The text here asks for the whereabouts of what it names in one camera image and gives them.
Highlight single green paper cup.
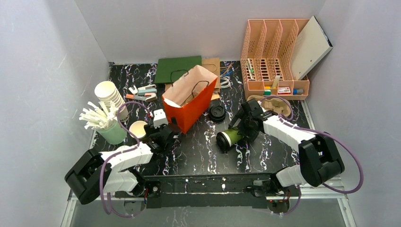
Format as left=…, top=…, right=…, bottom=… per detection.
left=224, top=127, right=244, bottom=147

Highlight orange paper bag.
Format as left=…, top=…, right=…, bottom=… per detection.
left=162, top=65, right=218, bottom=133

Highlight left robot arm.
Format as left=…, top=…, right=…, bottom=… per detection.
left=64, top=124, right=181, bottom=205

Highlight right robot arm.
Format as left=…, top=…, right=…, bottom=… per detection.
left=229, top=99, right=345, bottom=189

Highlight stack of pulp cup carriers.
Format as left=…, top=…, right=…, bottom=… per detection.
left=247, top=95, right=291, bottom=117

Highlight black cup lids stack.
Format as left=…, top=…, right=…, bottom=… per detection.
left=208, top=105, right=226, bottom=123

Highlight white cup lids stack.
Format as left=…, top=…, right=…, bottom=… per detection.
left=116, top=145, right=130, bottom=152

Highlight red small box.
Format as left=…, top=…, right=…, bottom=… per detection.
left=278, top=87, right=293, bottom=96

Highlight green cup of straws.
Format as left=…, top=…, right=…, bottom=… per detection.
left=78, top=101, right=127, bottom=145

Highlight pink desk file organizer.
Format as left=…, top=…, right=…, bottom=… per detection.
left=240, top=19, right=310, bottom=100

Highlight brown kraft paper bag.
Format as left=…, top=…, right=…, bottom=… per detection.
left=201, top=58, right=220, bottom=92

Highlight green paper bag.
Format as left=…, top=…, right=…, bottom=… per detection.
left=154, top=55, right=202, bottom=84

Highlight tall stack paper cups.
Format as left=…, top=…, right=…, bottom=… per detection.
left=94, top=81, right=129, bottom=122

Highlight white board panel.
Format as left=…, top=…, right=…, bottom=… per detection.
left=290, top=16, right=333, bottom=80

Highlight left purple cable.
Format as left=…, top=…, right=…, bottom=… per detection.
left=99, top=101, right=154, bottom=218

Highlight purple cable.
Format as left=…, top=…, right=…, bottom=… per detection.
left=99, top=101, right=154, bottom=218
left=259, top=95, right=365, bottom=215

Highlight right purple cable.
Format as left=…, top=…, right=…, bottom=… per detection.
left=259, top=95, right=365, bottom=215

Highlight metal base rail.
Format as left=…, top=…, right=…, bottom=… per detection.
left=61, top=175, right=356, bottom=227

